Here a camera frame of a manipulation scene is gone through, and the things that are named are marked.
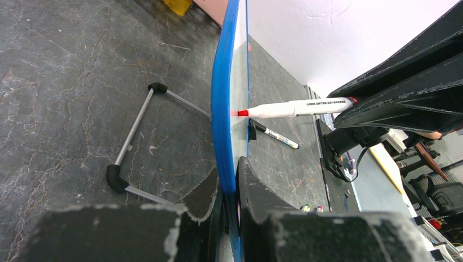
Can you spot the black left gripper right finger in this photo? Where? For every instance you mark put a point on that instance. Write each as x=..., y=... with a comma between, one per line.
x=273, y=230

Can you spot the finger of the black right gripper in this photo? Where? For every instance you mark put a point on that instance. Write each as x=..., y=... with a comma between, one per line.
x=428, y=102
x=437, y=44

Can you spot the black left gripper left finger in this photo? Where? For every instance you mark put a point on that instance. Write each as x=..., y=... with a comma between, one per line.
x=184, y=231

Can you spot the blue framed whiteboard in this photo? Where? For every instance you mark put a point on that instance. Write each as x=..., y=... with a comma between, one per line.
x=230, y=92

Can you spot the red whiteboard marker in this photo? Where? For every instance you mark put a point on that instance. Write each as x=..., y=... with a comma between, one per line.
x=296, y=108

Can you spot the green whiteboard marker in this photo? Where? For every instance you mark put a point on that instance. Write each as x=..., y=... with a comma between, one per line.
x=305, y=208

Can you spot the black whiteboard marker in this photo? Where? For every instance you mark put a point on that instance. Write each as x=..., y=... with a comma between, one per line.
x=276, y=135

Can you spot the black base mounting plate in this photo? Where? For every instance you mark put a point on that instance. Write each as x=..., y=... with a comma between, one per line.
x=336, y=174

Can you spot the yellow orange wedge block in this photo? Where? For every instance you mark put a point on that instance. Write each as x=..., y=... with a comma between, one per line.
x=179, y=7

